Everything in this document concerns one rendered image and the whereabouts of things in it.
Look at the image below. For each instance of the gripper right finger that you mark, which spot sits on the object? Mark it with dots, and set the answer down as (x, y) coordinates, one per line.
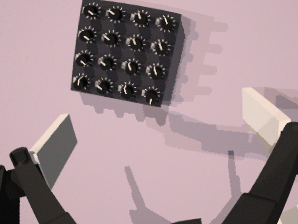
(267, 198)

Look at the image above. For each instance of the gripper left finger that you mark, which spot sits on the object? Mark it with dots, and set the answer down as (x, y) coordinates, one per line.
(49, 154)

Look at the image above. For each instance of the black knob box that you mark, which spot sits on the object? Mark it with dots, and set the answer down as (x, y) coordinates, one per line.
(144, 78)

